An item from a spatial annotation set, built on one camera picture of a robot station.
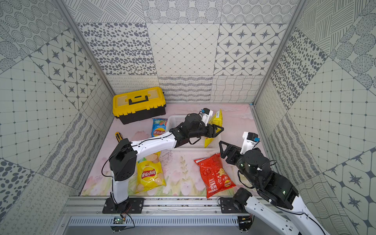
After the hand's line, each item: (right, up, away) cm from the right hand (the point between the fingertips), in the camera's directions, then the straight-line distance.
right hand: (224, 145), depth 64 cm
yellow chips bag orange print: (+1, +11, +22) cm, 25 cm away
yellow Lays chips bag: (-38, -18, +15) cm, 45 cm away
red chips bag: (-2, -20, +14) cm, 25 cm away
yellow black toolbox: (-52, +21, +34) cm, 65 cm away
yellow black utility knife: (-66, -1, +35) cm, 74 cm away
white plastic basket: (-28, +10, +37) cm, 48 cm away
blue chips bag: (-38, +6, +35) cm, 52 cm away
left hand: (+1, +8, +12) cm, 15 cm away
